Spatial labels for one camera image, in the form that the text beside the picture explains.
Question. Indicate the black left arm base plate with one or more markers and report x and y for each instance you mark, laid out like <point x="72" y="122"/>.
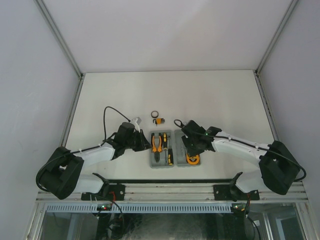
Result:
<point x="113" y="192"/>

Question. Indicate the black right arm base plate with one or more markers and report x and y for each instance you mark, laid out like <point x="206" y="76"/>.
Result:
<point x="225" y="192"/>

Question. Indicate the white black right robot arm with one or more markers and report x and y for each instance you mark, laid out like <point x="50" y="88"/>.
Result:
<point x="276" y="167"/>

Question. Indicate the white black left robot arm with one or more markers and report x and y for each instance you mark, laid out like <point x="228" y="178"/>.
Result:
<point x="63" y="174"/>

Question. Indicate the orange hex key set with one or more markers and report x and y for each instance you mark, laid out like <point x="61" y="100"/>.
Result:
<point x="158" y="121"/>

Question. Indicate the left aluminium frame post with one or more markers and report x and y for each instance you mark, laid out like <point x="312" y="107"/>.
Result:
<point x="53" y="27"/>

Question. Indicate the grey slotted cable duct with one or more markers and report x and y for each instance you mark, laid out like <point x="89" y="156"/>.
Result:
<point x="139" y="208"/>

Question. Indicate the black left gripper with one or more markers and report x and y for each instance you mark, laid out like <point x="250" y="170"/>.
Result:
<point x="144" y="144"/>

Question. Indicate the short yellow black screwdriver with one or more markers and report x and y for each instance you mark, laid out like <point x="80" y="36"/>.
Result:
<point x="170" y="158"/>

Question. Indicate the grey plastic tool case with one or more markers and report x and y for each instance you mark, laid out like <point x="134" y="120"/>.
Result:
<point x="174" y="142"/>

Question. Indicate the black electrical tape roll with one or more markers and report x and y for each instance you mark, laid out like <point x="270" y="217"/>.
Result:
<point x="154" y="114"/>

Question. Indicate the right aluminium frame post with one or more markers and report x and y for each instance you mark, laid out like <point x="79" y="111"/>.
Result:
<point x="277" y="34"/>

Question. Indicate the aluminium frame post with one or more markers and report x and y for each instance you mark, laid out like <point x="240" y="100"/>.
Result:
<point x="53" y="27"/>
<point x="277" y="34"/>

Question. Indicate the long black yellow screwdriver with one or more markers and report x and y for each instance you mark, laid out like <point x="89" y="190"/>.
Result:
<point x="165" y="144"/>

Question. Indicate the aluminium front rail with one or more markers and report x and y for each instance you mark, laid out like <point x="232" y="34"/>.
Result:
<point x="200" y="192"/>

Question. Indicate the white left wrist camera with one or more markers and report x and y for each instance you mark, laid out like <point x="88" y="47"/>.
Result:
<point x="136" y="123"/>

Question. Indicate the orange black pliers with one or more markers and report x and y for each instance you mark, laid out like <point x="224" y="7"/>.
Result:
<point x="156" y="146"/>

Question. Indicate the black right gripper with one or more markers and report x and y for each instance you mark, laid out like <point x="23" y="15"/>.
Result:
<point x="191" y="152"/>

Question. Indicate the orange tape measure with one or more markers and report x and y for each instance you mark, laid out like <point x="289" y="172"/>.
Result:
<point x="193" y="160"/>

